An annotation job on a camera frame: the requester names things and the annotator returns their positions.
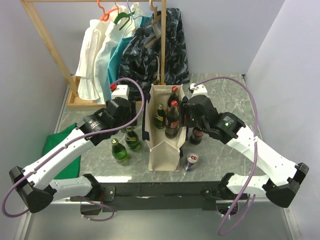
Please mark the silver blue energy drink can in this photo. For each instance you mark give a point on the silver blue energy drink can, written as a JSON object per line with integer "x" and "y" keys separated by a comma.
{"x": 190, "y": 162}

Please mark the dark cola bottle red cap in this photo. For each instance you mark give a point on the dark cola bottle red cap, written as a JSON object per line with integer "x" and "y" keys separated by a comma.
{"x": 174, "y": 96}

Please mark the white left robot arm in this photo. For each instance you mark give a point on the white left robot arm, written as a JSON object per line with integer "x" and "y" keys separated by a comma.
{"x": 36, "y": 183}

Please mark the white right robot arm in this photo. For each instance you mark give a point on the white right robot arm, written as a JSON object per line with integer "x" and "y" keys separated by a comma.
{"x": 282, "y": 177}

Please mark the white ruffled shirt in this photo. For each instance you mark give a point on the white ruffled shirt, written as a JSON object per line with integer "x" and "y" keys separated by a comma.
{"x": 91, "y": 44}

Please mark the blue wire hanger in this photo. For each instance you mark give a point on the blue wire hanger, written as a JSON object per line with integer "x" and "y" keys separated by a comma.
{"x": 136, "y": 13}

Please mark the pale white blouse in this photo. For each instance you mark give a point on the pale white blouse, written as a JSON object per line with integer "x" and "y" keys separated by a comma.
{"x": 101, "y": 62}

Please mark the wooden clothes rack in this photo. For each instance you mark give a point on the wooden clothes rack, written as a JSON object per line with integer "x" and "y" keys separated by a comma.
{"x": 73, "y": 102}

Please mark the beige canvas tote bag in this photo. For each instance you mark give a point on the beige canvas tote bag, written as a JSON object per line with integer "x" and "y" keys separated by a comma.
{"x": 164, "y": 153}

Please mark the aluminium rail frame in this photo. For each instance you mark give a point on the aluminium rail frame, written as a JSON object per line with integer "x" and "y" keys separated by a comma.
{"x": 62, "y": 221}

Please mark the green bottle front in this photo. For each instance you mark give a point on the green bottle front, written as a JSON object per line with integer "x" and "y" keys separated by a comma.
{"x": 119, "y": 152}

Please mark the orange hanger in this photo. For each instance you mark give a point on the orange hanger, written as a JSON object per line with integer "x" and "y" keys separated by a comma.
{"x": 106, "y": 14}

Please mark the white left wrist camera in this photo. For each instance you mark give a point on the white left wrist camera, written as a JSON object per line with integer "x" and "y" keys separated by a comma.
{"x": 119, "y": 91}

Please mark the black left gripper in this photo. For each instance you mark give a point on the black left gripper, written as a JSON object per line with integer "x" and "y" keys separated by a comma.
{"x": 131, "y": 114}

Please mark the cola bottle front red cap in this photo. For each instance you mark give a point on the cola bottle front red cap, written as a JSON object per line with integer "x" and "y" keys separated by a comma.
{"x": 172, "y": 121}

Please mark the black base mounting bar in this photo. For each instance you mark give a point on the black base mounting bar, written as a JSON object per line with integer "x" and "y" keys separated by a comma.
{"x": 133, "y": 196}

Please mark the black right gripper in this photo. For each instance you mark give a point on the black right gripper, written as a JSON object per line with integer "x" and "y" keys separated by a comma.
{"x": 185, "y": 110}

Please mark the green hanger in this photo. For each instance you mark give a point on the green hanger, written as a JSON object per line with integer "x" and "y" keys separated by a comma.
{"x": 123, "y": 18}

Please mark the dark patterned shirt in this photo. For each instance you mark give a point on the dark patterned shirt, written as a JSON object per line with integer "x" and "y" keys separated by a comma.
{"x": 140, "y": 63}

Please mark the teal shirt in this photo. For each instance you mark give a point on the teal shirt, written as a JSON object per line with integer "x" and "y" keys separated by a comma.
{"x": 119, "y": 42}

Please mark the cola bottle middle red cap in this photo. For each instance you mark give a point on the cola bottle middle red cap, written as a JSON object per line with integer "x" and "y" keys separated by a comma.
{"x": 196, "y": 136}

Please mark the wooden hanger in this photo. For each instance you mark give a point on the wooden hanger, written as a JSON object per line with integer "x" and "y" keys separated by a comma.
{"x": 156, "y": 30}

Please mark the green glass bottle yellow label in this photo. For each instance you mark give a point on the green glass bottle yellow label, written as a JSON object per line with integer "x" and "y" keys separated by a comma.
{"x": 159, "y": 118}

